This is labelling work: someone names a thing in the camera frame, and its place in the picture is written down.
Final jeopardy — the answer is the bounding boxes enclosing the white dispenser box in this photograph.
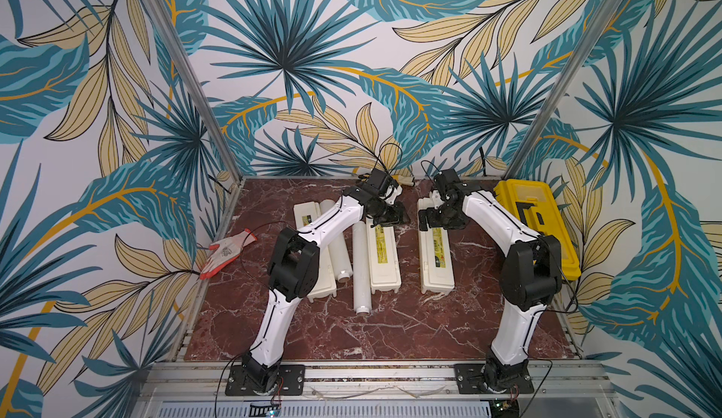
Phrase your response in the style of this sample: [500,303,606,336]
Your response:
[292,201,338,303]
[367,219,402,294]

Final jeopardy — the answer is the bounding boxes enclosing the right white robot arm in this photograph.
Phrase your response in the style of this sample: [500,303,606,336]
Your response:
[419,169,562,377]

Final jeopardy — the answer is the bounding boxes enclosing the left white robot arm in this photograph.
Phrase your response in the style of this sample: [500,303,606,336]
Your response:
[242,168,406,370]

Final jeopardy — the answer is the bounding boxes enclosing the left thick wrap roll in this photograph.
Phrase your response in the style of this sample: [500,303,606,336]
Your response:
[319,199,353,289]

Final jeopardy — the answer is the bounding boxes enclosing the thin middle wrap roll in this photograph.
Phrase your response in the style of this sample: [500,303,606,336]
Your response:
[353,222,372,315]

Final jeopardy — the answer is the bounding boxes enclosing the yellow black toolbox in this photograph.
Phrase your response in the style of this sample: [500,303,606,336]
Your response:
[494,179,581,281]

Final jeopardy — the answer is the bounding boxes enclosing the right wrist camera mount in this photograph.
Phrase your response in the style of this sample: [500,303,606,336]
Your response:
[429,190,445,209]

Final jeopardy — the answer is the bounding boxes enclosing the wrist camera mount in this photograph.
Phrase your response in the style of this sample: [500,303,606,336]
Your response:
[385,180,402,205]
[429,190,445,209]

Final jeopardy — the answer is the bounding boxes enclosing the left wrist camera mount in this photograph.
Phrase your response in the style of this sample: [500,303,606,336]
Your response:
[385,180,402,205]

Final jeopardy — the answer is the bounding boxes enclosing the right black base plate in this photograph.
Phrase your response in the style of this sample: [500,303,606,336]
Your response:
[453,360,534,395]

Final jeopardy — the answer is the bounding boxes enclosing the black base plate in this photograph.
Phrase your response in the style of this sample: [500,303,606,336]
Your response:
[453,360,534,395]
[224,365,306,397]

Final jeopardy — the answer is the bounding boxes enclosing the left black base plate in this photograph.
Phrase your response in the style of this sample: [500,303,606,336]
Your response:
[224,365,306,397]

